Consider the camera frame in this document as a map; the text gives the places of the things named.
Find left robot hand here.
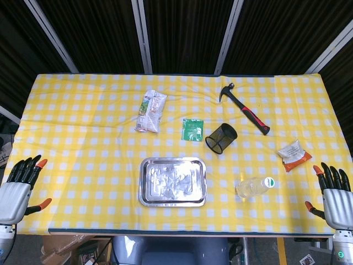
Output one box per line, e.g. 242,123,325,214
0,154,52,225

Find clear plastic bottle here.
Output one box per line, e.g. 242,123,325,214
235,176,277,199

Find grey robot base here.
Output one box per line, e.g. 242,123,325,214
110,235,229,265

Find black mesh pen holder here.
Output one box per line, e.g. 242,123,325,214
205,123,238,155

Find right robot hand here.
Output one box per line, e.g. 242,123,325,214
304,162,353,231

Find brown cardboard box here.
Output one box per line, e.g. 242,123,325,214
40,234,94,265

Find green sachet packet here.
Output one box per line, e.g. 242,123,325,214
181,118,204,142

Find silver partition post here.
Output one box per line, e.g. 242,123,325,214
214,0,245,75
304,19,353,75
23,0,79,74
0,104,22,125
131,0,153,75

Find black red claw hammer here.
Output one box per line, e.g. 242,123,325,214
219,82,270,136

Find orange white snack packet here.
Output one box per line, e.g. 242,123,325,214
277,139,313,173

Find white snack bag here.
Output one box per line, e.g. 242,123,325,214
134,89,168,134

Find yellow checkered tablecloth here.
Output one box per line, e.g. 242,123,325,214
5,73,353,235

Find metal tray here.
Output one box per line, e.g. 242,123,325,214
139,157,207,207

